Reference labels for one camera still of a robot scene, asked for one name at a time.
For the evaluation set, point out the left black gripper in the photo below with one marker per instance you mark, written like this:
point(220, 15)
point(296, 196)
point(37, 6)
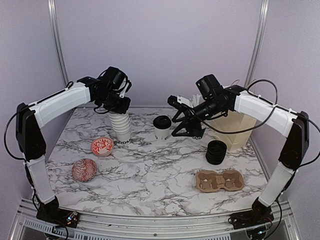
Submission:
point(122, 109)

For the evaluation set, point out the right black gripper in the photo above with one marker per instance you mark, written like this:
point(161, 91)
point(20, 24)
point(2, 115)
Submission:
point(187, 118)

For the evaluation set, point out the white paper coffee cup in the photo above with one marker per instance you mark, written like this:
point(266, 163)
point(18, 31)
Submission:
point(161, 134)

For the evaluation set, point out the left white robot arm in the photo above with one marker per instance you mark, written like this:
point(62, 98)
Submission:
point(108, 94)

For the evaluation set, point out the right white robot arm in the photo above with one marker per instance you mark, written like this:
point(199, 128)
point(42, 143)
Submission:
point(220, 100)

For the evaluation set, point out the stack of white paper cups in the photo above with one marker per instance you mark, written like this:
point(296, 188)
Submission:
point(122, 126)

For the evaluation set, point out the black cup holding straws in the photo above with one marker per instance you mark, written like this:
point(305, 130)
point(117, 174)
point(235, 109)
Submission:
point(198, 133)

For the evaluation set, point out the bundle of white wrapped straws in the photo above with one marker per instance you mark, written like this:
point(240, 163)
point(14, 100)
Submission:
point(195, 100)

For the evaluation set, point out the red floral ceramic bowl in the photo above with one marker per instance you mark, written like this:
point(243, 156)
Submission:
point(102, 146)

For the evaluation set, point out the stack of black lids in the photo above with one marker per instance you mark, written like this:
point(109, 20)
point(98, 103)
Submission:
point(216, 152)

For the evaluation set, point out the brown cardboard cup carrier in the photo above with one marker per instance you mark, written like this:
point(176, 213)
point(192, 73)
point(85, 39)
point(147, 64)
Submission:
point(208, 181)

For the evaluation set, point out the red geometric ceramic bowl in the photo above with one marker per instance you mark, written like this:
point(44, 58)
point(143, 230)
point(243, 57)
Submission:
point(84, 170)

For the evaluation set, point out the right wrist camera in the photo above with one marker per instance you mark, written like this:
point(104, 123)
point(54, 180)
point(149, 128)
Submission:
point(180, 103)

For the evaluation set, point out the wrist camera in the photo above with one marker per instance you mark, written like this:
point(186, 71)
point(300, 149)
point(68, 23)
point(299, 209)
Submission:
point(123, 88)
point(180, 103)

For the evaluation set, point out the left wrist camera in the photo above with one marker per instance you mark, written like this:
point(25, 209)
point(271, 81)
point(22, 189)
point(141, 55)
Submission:
point(123, 88)

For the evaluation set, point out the left aluminium frame post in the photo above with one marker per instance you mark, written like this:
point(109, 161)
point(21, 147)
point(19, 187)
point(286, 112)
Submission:
point(57, 40)

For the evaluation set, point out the aluminium frame post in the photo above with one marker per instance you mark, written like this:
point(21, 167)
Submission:
point(57, 40)
point(260, 33)

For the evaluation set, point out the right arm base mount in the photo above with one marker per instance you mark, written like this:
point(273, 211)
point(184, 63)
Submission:
point(257, 215)

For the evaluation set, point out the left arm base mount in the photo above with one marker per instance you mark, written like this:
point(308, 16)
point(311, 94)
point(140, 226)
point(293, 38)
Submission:
point(52, 213)

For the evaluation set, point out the right aluminium frame post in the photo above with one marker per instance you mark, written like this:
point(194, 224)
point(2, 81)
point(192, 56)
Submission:
point(260, 33)

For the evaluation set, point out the front aluminium rail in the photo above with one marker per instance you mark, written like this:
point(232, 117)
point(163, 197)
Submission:
point(102, 226)

